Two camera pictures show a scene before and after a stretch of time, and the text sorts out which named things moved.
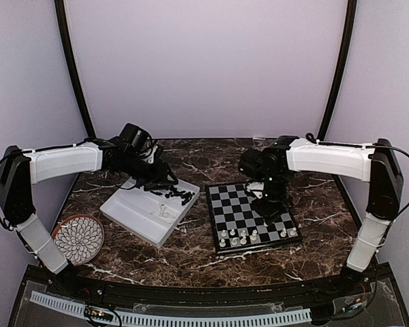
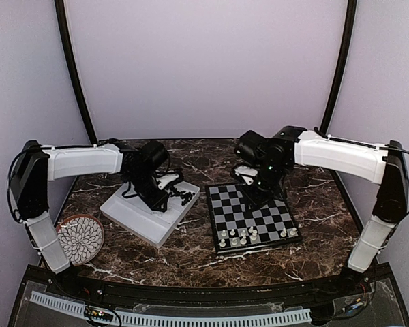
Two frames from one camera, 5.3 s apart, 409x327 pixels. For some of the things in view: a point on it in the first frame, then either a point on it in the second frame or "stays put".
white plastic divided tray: [148, 216] stays put
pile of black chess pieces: [185, 196] stays put
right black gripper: [270, 214] → [257, 201]
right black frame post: [351, 16] stays put
